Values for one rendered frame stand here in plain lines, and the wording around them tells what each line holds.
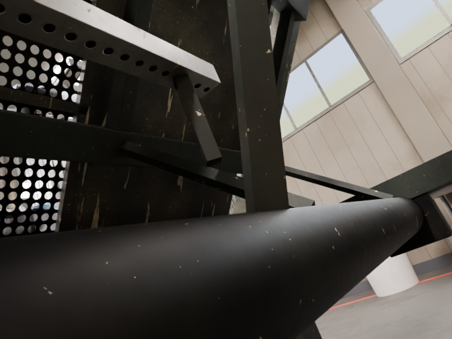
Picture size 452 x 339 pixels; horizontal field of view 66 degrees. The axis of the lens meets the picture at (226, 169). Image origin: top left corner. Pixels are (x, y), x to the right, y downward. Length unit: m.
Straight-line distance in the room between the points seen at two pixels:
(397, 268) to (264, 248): 3.82
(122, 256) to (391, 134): 4.54
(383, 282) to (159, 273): 3.94
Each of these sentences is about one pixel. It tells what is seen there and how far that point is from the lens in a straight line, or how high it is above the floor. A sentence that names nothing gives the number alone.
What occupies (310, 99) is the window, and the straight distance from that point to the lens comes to 5.07.
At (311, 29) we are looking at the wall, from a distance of 5.37.
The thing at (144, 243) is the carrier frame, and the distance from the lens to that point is 0.20.
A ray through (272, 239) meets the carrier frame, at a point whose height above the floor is 0.68.
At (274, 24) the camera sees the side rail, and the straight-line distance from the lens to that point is 1.64.
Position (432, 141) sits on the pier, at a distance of 4.44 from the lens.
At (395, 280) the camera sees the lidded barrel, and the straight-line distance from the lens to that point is 4.08.
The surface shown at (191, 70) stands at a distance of 0.57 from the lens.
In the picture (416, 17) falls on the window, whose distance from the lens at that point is 4.91.
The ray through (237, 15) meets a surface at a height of 0.96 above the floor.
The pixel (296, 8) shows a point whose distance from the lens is 1.50.
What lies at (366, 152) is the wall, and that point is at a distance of 4.72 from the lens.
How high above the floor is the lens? 0.66
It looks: 18 degrees up
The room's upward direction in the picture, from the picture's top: 22 degrees counter-clockwise
